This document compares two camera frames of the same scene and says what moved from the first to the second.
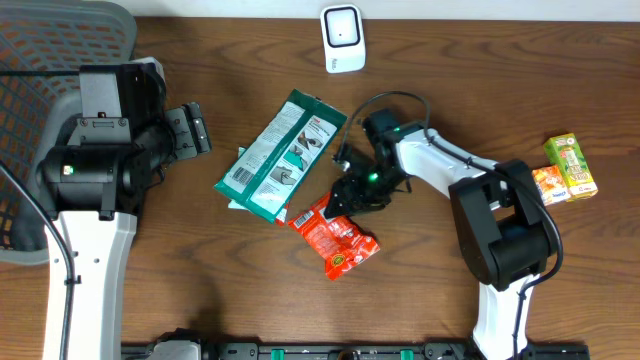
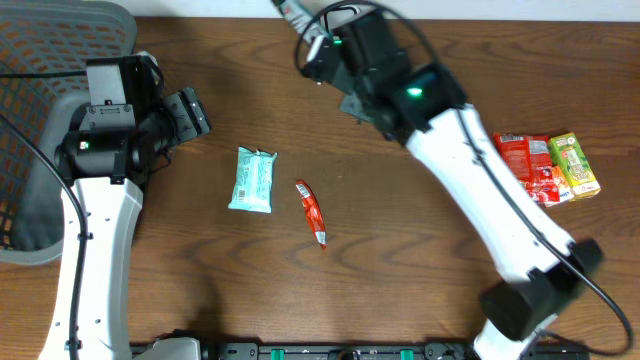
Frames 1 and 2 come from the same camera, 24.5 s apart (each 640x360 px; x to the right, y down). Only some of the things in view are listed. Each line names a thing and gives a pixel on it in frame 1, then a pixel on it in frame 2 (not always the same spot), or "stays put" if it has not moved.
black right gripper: (345, 188) → (353, 107)
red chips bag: (340, 241) → (531, 158)
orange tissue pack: (551, 184) stays put
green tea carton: (565, 151) stays put
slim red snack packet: (281, 218) → (313, 211)
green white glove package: (279, 162) → (300, 18)
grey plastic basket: (43, 44) stays put
